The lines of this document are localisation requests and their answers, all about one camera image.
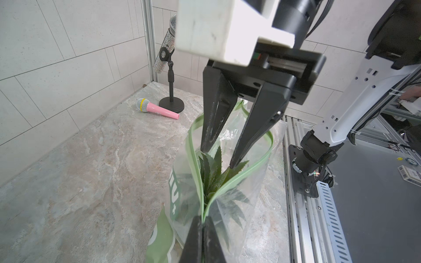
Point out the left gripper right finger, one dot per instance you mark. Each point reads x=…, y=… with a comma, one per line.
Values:
x=212, y=250

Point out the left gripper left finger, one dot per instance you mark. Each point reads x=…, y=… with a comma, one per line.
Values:
x=192, y=252

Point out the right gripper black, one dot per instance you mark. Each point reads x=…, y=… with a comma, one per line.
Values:
x=274, y=76

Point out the pineapple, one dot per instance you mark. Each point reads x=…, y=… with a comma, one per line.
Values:
x=203, y=187

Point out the clear zip-top bag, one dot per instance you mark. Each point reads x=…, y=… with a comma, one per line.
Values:
x=163, y=246

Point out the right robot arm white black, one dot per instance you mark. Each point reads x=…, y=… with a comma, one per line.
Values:
x=394, y=51

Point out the black microphone stand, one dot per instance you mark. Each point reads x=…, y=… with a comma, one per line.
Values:
x=171, y=102

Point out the pink toy microphone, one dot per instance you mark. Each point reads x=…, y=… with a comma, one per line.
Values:
x=144, y=105

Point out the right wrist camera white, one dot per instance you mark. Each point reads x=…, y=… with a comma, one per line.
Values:
x=228, y=31

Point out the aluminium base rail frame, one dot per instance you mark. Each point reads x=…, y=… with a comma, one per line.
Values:
x=369, y=211

